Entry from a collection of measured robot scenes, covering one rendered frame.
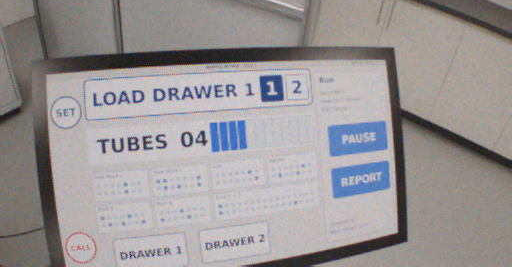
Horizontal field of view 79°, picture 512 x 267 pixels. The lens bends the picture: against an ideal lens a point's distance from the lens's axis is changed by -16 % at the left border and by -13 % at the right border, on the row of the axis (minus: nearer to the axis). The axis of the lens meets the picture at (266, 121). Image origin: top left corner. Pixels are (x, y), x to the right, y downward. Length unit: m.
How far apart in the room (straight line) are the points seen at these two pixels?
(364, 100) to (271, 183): 0.18
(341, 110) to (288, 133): 0.09
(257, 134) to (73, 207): 0.25
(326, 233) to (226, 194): 0.16
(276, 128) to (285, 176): 0.07
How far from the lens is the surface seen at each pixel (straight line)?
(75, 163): 0.48
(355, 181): 0.54
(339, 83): 0.53
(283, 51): 0.50
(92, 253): 0.49
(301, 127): 0.50
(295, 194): 0.50
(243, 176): 0.47
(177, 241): 0.48
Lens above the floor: 1.41
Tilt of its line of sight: 37 degrees down
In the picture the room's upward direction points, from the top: 8 degrees clockwise
